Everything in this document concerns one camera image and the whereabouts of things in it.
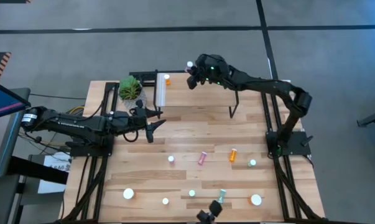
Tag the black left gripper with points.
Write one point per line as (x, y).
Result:
(136, 123)

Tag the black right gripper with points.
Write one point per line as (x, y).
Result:
(212, 70)

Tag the pink medicine bottle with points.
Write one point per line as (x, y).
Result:
(171, 159)
(189, 64)
(202, 158)

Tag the small orange medicine bottle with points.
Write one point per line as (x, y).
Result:
(166, 76)
(165, 201)
(233, 155)

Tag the large orange medicine bottle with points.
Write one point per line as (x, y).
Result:
(128, 193)
(256, 199)

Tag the green medicine bottle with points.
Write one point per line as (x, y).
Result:
(221, 195)
(252, 162)
(191, 193)

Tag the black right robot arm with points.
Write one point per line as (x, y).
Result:
(268, 87)

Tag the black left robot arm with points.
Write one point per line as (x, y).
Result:
(66, 123)

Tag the wooden shelf with black legs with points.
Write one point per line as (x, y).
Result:
(206, 96)

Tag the green plant in patterned pot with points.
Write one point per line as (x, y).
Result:
(129, 88)

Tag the small white table sticker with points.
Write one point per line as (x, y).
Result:
(285, 81)

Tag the white paper sheet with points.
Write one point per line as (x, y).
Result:
(53, 160)

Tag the black cart beam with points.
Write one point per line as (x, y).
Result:
(35, 169)

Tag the blue screen monitor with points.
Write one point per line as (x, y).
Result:
(3, 99)

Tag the grey metal stand leg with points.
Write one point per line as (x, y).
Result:
(373, 118)

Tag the black aluminium table frame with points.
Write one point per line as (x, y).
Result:
(108, 96)

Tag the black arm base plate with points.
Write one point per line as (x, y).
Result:
(81, 152)
(299, 143)

